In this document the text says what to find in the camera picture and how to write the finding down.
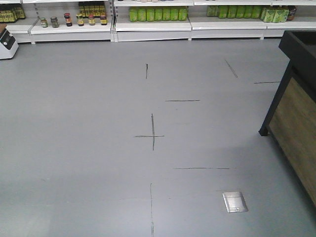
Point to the metal floor outlet plate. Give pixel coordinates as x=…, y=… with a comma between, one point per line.
x=234, y=202

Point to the black wooden produce stand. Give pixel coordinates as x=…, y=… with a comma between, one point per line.
x=291, y=118

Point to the white supermarket shelving unit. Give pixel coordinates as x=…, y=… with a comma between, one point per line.
x=138, y=20

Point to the white machine on floor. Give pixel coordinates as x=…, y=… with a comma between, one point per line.
x=8, y=45

